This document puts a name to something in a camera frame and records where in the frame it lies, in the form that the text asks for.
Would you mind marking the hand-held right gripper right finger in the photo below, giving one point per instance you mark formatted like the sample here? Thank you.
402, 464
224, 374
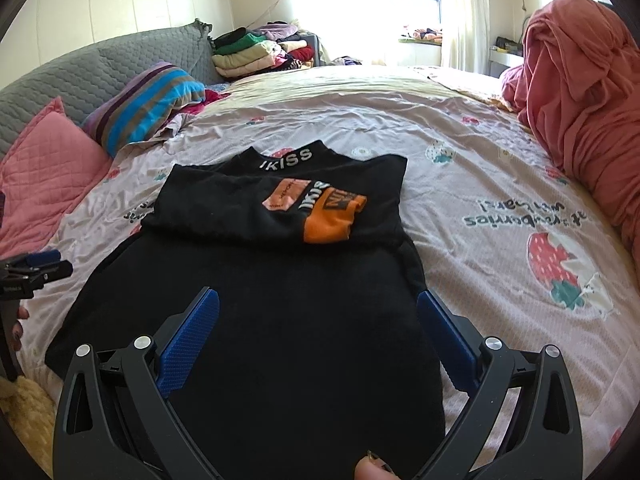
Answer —
450, 345

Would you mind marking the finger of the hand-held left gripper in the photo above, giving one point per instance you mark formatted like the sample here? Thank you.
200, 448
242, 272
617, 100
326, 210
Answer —
42, 257
55, 271

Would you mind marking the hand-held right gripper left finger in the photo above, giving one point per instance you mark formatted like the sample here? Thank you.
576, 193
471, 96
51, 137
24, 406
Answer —
190, 340

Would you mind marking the black sweater with orange cuffs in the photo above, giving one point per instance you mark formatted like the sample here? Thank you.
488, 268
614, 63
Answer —
250, 335

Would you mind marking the pile of folded clothes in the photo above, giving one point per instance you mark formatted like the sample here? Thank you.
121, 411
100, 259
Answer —
250, 55

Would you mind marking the person's left hand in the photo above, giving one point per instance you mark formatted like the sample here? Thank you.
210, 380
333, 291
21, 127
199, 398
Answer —
20, 332

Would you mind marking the person's right hand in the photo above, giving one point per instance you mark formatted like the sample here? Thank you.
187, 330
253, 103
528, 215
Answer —
372, 470

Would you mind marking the pink quilted pillow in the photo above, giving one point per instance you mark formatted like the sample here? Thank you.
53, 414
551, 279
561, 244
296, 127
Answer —
45, 170

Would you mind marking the yellow fluffy blanket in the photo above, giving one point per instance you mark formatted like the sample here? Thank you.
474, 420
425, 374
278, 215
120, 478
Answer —
25, 405

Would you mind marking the pink strawberry print quilt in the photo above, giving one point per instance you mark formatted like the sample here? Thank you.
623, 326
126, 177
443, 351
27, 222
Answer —
500, 185

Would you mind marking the striped purple blue pillow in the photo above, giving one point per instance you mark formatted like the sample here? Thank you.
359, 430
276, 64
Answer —
145, 105

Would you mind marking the grey quilted headboard cover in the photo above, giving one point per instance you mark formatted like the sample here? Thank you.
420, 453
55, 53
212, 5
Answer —
100, 60

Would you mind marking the magenta cloth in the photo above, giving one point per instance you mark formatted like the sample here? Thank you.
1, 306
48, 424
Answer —
200, 102

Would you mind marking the coral pink blanket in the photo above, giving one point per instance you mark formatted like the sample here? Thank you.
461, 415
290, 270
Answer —
590, 110

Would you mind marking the white bedside table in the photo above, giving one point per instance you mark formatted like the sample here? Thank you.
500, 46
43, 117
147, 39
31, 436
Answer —
505, 57

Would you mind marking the dark cloth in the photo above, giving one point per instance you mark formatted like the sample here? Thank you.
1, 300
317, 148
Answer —
347, 61

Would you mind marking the multicoloured cloth pile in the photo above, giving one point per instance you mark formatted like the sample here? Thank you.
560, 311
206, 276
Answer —
422, 35

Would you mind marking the white curtain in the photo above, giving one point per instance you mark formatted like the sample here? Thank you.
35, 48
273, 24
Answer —
465, 15

